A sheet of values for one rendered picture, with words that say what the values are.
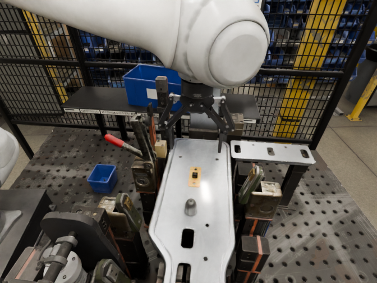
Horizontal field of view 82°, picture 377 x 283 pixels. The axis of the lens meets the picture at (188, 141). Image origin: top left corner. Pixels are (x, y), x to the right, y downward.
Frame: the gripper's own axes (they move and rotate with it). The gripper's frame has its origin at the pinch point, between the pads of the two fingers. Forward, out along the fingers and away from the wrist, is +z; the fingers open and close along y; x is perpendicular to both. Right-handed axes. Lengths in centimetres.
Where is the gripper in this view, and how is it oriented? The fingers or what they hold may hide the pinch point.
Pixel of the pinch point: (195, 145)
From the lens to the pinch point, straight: 62.2
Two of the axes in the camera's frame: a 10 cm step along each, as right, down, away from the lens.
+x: 1.1, -6.3, 7.7
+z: 0.0, 7.7, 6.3
